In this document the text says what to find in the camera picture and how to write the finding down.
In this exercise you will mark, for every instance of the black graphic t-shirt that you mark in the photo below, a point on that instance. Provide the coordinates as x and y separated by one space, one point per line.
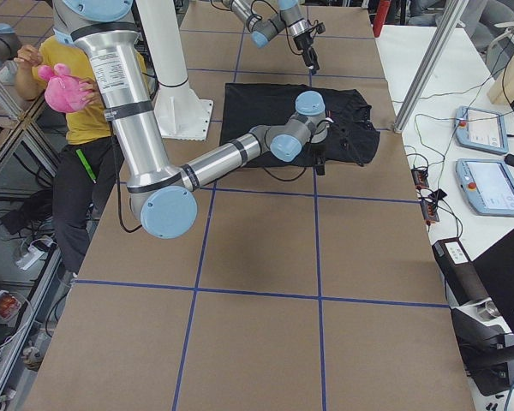
351 138

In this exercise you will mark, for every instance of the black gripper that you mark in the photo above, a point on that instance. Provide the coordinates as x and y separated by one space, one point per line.
319 151
302 44

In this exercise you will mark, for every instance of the brown table mat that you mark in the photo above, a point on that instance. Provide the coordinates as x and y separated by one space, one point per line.
291 291

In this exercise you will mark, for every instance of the pink plush toy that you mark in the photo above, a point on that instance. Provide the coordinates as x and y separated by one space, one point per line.
62 93

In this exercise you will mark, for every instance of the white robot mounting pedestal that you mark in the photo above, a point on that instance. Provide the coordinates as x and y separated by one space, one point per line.
180 113

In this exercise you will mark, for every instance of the blue teach pendant far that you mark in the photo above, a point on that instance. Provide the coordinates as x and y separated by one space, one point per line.
482 130

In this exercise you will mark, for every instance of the blue teach pendant near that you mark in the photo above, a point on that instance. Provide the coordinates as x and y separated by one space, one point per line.
487 185

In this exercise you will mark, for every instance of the blue teach pendant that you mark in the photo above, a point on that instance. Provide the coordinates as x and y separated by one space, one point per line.
482 130
487 185

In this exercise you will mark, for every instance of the black label printer box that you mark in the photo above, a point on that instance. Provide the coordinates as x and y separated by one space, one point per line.
463 284

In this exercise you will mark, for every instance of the aluminium frame post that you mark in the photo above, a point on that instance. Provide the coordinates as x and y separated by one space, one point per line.
442 34

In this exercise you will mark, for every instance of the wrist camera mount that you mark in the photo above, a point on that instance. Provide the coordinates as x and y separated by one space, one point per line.
319 28

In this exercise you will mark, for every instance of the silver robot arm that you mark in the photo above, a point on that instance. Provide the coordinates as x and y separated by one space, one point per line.
287 19
135 51

